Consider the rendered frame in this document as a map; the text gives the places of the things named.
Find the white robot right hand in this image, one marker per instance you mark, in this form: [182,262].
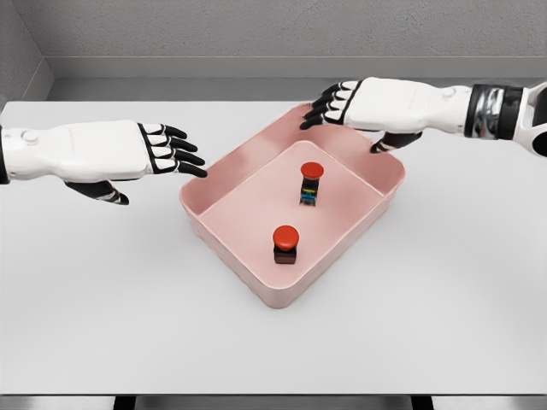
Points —
[389,104]

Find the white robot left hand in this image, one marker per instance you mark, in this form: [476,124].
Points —
[98,149]

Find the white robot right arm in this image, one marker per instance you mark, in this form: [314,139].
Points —
[487,112]

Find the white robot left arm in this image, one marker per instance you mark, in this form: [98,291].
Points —
[23,154]

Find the pink rectangular basket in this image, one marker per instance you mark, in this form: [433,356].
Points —
[256,222]

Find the red button switch, blue terminals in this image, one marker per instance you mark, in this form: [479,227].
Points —
[311,170]

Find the red button switch, black base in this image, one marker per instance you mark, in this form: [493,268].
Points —
[285,237]

